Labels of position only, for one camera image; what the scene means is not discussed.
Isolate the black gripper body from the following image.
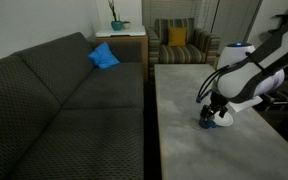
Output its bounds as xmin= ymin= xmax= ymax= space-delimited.
xmin=207 ymin=91 xmax=230 ymax=110

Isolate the blue ceramic cup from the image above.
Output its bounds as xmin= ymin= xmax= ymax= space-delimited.
xmin=198 ymin=116 xmax=218 ymax=130

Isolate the white plate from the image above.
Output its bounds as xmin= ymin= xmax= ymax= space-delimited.
xmin=213 ymin=111 xmax=234 ymax=128

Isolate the black equipment case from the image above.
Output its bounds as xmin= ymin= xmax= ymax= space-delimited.
xmin=258 ymin=90 xmax=288 ymax=113

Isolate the striped armchair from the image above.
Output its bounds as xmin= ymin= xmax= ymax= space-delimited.
xmin=146 ymin=17 xmax=222 ymax=84

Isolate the yellow throw pillow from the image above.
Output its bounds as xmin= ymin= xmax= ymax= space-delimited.
xmin=167 ymin=26 xmax=188 ymax=48

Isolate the thin black floor lamp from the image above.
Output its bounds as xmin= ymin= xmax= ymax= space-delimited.
xmin=212 ymin=0 xmax=222 ymax=36

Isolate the blue throw pillow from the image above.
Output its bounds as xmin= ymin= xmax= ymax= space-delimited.
xmin=88 ymin=41 xmax=121 ymax=70

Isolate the wooden side table white top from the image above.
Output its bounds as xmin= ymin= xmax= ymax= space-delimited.
xmin=89 ymin=25 xmax=149 ymax=83

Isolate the plant in teal pot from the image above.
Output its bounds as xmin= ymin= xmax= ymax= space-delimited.
xmin=107 ymin=0 xmax=124 ymax=32

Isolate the dark grey patterned sofa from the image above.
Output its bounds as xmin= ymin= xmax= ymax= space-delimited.
xmin=0 ymin=31 xmax=145 ymax=180

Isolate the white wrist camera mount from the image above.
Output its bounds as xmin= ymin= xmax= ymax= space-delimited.
xmin=228 ymin=95 xmax=264 ymax=114

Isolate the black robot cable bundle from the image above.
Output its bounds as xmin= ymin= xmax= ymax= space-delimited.
xmin=195 ymin=64 xmax=230 ymax=104

